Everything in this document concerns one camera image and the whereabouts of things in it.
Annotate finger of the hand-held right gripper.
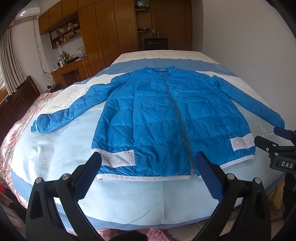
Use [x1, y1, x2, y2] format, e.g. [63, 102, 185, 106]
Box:
[254, 136, 296, 153]
[273, 126, 296, 141]

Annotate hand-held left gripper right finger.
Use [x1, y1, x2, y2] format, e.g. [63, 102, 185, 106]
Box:
[194, 151, 271, 241]

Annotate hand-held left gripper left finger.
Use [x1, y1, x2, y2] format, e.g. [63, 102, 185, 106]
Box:
[25, 152, 102, 241]

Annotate blue quilted jacket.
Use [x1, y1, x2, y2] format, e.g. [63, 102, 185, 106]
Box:
[31, 66, 285, 181]

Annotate bed with light blue blanket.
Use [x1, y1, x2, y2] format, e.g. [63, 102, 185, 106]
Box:
[9, 50, 287, 232]

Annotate person's pink clothing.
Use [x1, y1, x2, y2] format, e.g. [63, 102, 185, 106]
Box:
[148, 228, 172, 241]

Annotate dark wooden headboard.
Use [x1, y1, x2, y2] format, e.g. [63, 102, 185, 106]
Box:
[0, 75, 41, 144]

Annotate wooden desk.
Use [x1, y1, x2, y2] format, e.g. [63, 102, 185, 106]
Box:
[52, 57, 90, 88]

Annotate window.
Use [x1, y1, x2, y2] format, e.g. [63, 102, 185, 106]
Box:
[0, 70, 7, 103]

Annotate beige curtain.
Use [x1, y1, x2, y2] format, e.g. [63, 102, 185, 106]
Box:
[0, 27, 26, 93]

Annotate black chair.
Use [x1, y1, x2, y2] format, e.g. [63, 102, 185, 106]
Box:
[144, 37, 168, 50]

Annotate wooden wardrobe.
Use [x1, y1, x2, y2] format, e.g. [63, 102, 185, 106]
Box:
[38, 0, 139, 77]

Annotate wooden door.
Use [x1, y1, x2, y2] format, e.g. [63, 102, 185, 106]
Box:
[154, 0, 194, 50]

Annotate wooden corner shelf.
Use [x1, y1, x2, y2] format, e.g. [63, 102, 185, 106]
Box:
[134, 0, 156, 50]

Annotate white air conditioner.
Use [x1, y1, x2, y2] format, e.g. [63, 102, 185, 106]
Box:
[15, 1, 41, 22]

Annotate hanging wall cables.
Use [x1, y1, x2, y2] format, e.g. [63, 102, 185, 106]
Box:
[32, 19, 54, 81]

